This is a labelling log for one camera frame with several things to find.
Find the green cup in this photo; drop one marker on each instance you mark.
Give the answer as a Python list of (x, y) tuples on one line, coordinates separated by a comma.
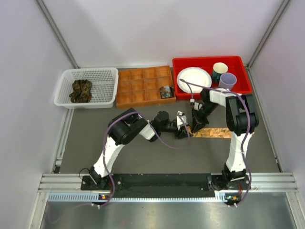
[(219, 68)]

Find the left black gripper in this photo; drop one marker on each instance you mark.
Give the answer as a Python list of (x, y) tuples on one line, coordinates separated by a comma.
[(182, 134)]

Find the lavender plastic cup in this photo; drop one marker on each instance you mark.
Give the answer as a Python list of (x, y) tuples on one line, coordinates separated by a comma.
[(227, 81)]

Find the red plastic bin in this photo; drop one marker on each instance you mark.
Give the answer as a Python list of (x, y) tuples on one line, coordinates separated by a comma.
[(234, 63)]

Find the orange patterned tie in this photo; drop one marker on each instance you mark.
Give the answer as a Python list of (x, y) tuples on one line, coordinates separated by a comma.
[(213, 132)]

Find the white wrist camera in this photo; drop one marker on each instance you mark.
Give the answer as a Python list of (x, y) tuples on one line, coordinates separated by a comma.
[(195, 105), (181, 120)]

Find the dark camouflage tie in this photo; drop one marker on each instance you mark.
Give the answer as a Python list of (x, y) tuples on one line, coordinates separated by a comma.
[(81, 91)]

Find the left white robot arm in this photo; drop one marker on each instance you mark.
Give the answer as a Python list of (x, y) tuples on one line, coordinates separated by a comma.
[(125, 127)]

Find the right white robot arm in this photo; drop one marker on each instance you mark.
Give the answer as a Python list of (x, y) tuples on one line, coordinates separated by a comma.
[(241, 120)]

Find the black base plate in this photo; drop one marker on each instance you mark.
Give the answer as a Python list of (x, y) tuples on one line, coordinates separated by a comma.
[(164, 185)]

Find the white paper plate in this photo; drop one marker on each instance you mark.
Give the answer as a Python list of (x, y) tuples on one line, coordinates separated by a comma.
[(193, 75)]

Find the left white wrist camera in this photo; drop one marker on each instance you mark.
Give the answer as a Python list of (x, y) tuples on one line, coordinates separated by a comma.
[(181, 120)]

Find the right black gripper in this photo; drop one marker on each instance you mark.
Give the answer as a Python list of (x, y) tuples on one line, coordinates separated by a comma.
[(198, 122)]

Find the slotted cable duct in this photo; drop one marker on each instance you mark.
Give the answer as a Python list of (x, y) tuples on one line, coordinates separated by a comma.
[(100, 198)]

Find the rolled dark patterned tie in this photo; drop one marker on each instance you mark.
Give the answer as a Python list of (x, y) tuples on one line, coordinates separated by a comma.
[(166, 92)]

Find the orange compartment tray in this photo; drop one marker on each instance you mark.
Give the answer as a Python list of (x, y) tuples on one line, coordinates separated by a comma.
[(140, 87)]

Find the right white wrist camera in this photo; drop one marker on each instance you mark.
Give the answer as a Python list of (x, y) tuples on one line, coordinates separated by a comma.
[(195, 105)]

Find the white perforated plastic basket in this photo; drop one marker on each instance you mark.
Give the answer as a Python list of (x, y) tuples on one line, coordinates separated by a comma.
[(104, 87)]

